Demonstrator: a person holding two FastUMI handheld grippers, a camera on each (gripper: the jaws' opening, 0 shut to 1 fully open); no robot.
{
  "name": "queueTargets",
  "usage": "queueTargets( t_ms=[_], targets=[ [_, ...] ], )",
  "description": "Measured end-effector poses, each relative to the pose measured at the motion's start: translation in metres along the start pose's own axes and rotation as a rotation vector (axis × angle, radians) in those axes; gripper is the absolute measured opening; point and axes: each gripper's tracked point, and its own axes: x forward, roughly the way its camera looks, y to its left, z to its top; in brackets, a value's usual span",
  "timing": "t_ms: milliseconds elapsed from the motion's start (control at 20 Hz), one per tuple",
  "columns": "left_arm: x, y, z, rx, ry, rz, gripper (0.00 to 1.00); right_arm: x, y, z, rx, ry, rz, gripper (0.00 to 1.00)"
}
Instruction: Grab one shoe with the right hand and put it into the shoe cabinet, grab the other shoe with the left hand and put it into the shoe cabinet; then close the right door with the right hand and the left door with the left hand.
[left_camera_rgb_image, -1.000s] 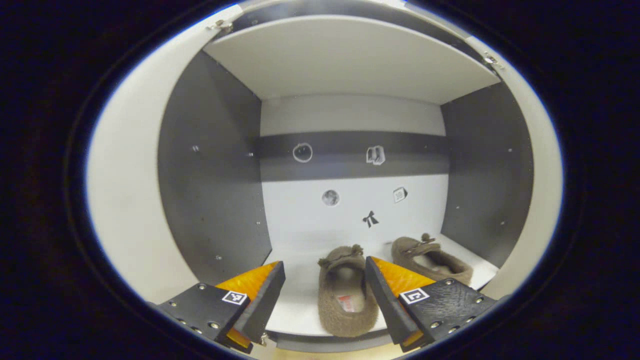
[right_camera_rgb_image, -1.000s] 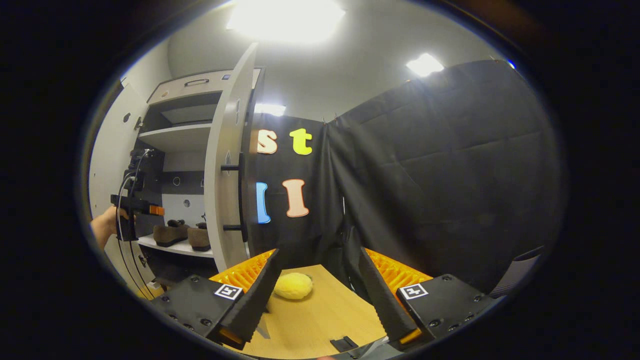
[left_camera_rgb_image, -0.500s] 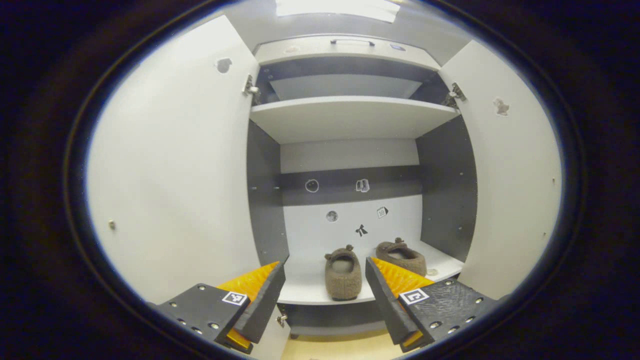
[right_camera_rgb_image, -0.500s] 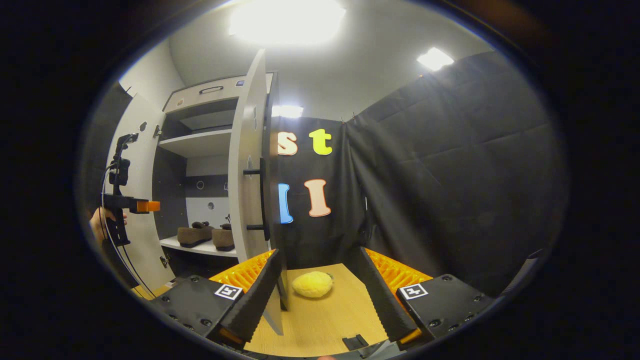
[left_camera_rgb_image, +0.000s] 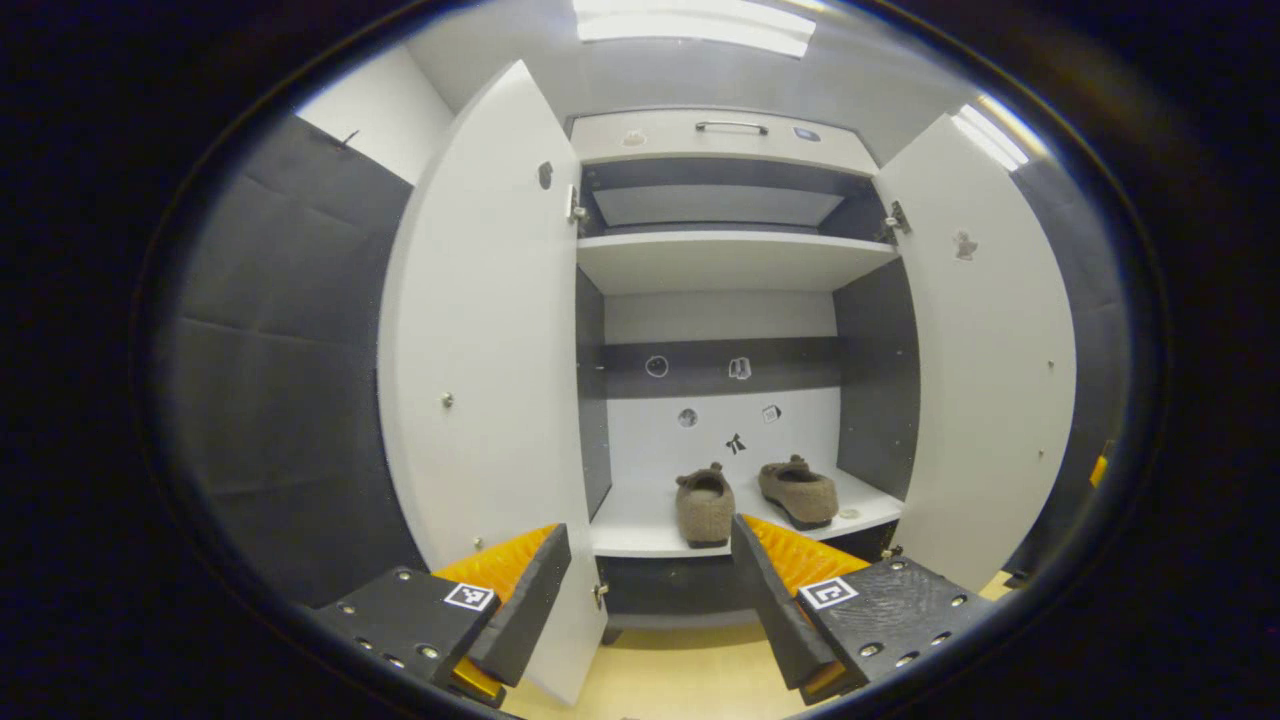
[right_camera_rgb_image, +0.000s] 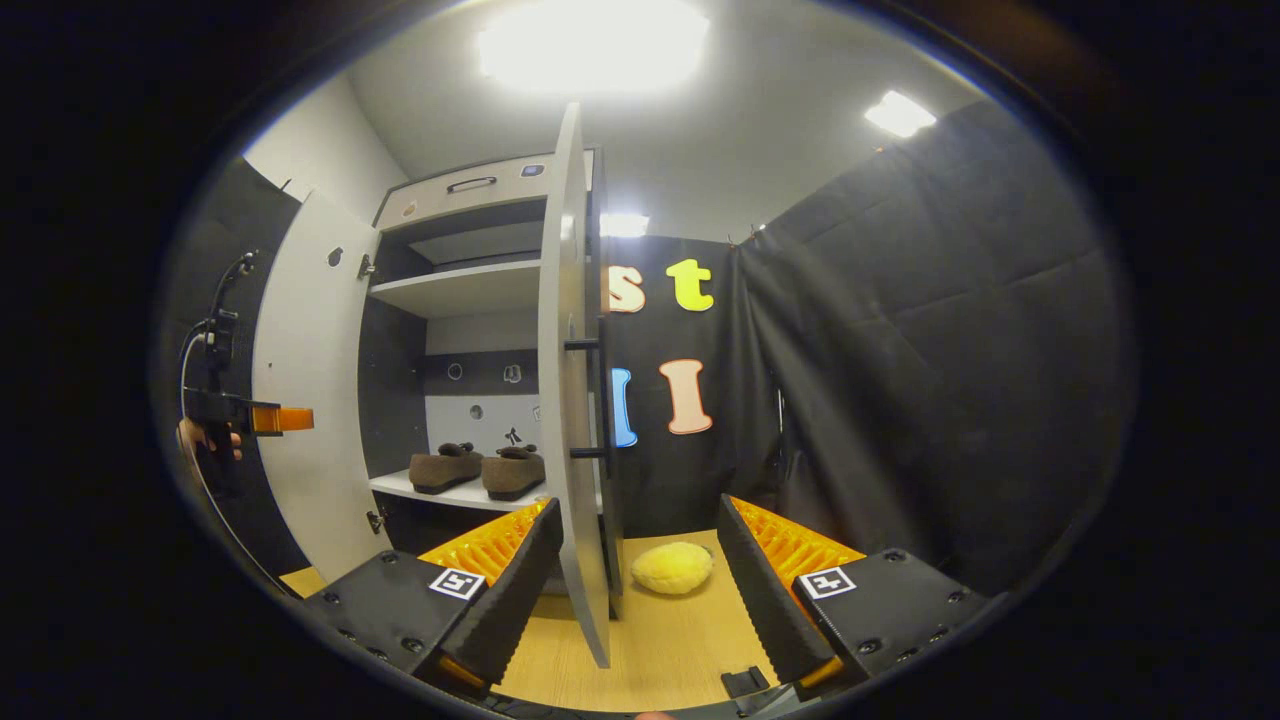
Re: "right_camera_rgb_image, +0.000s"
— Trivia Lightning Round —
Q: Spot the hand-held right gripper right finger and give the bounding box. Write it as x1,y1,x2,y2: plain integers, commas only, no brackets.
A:
715,493,989,703

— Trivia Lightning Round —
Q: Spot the grey cabinet drawer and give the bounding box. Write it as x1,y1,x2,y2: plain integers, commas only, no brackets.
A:
372,152,554,233

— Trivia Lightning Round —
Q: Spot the black cable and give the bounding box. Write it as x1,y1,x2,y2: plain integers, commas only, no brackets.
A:
178,250,296,599

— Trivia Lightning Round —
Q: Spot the grey shoe cabinet door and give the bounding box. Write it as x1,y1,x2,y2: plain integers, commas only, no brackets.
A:
537,100,628,669
250,190,393,583

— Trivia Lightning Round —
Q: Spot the grey shoe cabinet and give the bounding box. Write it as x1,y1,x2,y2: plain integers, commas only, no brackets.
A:
357,150,598,561

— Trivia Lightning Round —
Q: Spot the brown fuzzy shoe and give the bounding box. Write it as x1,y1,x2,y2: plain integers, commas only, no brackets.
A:
408,442,485,496
481,444,547,502

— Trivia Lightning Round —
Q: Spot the black backdrop cloth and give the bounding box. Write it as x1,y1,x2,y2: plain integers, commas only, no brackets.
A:
150,98,1136,601

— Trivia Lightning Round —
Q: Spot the large ceiling light panel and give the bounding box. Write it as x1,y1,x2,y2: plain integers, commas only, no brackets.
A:
477,0,712,97

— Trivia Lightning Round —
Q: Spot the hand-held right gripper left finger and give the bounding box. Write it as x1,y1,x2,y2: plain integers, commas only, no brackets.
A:
298,498,566,696

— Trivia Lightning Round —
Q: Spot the yellow fluffy ball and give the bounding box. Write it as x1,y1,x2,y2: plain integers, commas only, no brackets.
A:
630,541,715,597

